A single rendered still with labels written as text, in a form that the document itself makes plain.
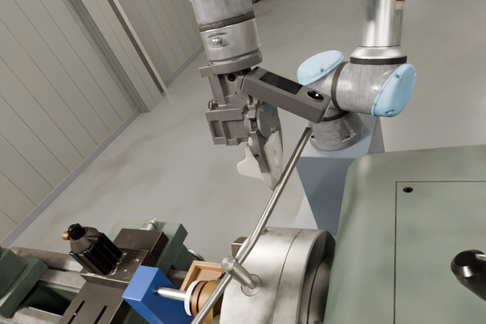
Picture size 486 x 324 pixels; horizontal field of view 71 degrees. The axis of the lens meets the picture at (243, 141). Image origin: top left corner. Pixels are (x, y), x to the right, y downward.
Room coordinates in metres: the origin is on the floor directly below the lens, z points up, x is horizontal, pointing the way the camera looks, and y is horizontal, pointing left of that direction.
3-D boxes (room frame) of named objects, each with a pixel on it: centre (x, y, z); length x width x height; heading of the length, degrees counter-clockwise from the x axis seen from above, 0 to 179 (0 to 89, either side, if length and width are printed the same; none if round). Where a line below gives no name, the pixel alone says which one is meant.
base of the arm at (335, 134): (0.75, -0.25, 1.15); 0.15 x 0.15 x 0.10
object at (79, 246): (0.74, 0.51, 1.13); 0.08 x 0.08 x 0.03
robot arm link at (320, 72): (0.74, -0.25, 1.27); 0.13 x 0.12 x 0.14; 32
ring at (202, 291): (0.43, 0.18, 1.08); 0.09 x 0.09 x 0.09; 56
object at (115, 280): (0.73, 0.49, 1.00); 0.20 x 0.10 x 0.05; 56
